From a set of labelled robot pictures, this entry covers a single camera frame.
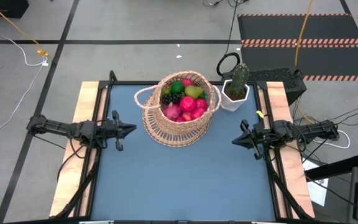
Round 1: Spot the pink dragon fruit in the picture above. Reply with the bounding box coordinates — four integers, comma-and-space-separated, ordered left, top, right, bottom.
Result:
163, 102, 182, 122

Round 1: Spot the woven wicker basket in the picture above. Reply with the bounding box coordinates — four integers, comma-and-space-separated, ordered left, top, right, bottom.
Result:
133, 70, 222, 142

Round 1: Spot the white paper sheet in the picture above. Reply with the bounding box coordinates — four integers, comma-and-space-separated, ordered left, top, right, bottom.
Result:
302, 157, 329, 207

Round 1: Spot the yellow hanging cable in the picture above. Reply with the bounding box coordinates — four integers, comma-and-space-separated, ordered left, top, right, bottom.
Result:
294, 0, 315, 67

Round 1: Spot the wooden table side board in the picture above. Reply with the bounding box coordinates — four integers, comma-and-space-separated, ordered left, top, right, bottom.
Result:
265, 81, 316, 219
48, 81, 102, 218

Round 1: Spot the dark grape bunch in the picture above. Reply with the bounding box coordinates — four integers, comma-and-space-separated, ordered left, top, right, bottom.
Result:
161, 93, 183, 106

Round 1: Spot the black table frame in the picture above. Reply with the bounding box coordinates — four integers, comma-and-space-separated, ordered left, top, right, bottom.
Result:
76, 80, 287, 224

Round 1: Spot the black desk bar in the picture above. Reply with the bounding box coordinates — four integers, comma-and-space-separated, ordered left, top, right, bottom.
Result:
305, 152, 358, 182

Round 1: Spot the white hexagonal plant pot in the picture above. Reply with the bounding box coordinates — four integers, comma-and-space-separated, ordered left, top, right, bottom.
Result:
220, 79, 250, 112

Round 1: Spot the black looped floor cable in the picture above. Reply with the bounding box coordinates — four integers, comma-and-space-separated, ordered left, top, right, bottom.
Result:
216, 0, 242, 77

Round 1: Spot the black box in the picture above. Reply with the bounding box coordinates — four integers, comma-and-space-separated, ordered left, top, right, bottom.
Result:
0, 0, 30, 19

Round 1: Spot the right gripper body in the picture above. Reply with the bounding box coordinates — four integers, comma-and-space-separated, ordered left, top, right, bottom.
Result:
241, 119, 275, 161

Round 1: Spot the black diagonal frame strut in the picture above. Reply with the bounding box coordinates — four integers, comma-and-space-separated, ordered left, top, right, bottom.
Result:
53, 149, 102, 218
264, 149, 312, 219

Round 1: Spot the green cactus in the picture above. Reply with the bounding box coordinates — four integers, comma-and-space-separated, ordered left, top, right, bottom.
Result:
231, 63, 250, 97

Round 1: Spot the orange floor cable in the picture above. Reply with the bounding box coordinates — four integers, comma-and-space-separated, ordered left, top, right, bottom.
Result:
0, 0, 45, 52

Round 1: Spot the black striped floor mat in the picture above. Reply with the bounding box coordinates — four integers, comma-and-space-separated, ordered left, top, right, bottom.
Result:
237, 13, 358, 44
240, 43, 358, 82

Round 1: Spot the black perforated computer case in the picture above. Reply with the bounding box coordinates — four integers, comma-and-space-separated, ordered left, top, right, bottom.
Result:
221, 66, 308, 106

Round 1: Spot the yellow-green pear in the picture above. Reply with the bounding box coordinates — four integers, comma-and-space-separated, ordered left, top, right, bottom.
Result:
184, 85, 204, 100

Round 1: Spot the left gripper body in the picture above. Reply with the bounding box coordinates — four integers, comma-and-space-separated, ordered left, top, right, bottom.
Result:
99, 110, 124, 152

